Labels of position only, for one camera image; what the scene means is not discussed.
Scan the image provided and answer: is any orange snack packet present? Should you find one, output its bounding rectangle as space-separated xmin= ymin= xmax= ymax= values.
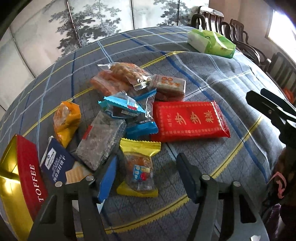
xmin=53 ymin=101 xmax=81 ymax=148

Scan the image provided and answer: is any plaid blue tablecloth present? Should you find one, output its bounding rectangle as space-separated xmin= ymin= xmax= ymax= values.
xmin=1 ymin=27 xmax=283 ymax=240

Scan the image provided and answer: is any red Chinese snack pack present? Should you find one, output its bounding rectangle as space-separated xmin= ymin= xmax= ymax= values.
xmin=151 ymin=101 xmax=230 ymax=143

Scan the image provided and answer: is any navy cracker packet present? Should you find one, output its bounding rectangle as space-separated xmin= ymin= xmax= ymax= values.
xmin=40 ymin=136 xmax=92 ymax=184

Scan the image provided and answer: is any grey sesame snack bar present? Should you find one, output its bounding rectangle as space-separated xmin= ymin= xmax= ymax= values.
xmin=75 ymin=111 xmax=126 ymax=171

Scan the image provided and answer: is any painted folding screen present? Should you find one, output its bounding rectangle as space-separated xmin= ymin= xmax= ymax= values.
xmin=1 ymin=0 xmax=209 ymax=109

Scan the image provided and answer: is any clear nougat snack pack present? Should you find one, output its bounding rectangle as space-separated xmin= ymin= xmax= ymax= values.
xmin=150 ymin=74 xmax=186 ymax=101

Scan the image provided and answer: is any yellow candy packet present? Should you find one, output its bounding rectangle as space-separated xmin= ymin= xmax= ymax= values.
xmin=116 ymin=138 xmax=161 ymax=198

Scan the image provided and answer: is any green tissue pack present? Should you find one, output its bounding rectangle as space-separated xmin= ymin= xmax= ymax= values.
xmin=187 ymin=29 xmax=236 ymax=59

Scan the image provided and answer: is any blue snack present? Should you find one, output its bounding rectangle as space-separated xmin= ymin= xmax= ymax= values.
xmin=125 ymin=93 xmax=159 ymax=140
xmin=98 ymin=89 xmax=157 ymax=119

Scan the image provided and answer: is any orange-red clear snack bag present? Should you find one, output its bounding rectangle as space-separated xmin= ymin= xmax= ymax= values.
xmin=90 ymin=70 xmax=132 ymax=96

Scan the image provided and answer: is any person right hand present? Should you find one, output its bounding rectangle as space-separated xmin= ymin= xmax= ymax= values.
xmin=260 ymin=148 xmax=287 ymax=218

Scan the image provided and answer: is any dark wooden chair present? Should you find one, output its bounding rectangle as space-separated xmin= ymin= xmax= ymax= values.
xmin=189 ymin=6 xmax=271 ymax=69
xmin=267 ymin=52 xmax=295 ymax=95

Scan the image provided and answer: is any clear peanut snack bag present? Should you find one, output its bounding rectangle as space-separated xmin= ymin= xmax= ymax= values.
xmin=97 ymin=62 xmax=152 ymax=91

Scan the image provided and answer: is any red gold toffee tin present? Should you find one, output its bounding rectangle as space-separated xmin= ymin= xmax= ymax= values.
xmin=1 ymin=135 xmax=48 ymax=240

